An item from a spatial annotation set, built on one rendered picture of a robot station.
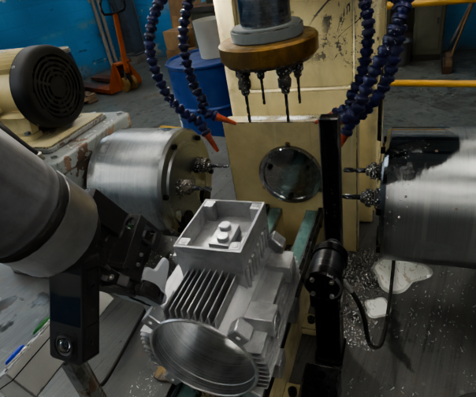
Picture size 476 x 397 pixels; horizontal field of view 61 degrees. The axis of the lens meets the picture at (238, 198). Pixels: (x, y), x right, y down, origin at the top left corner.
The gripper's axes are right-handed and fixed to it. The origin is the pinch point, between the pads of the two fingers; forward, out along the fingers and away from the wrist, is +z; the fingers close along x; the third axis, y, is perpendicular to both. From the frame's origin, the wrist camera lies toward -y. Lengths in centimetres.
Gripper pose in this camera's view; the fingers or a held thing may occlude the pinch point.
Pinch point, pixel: (154, 303)
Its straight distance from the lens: 57.4
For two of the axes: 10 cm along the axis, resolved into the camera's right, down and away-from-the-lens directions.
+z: 3.1, 4.5, 8.4
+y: 2.1, -8.9, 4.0
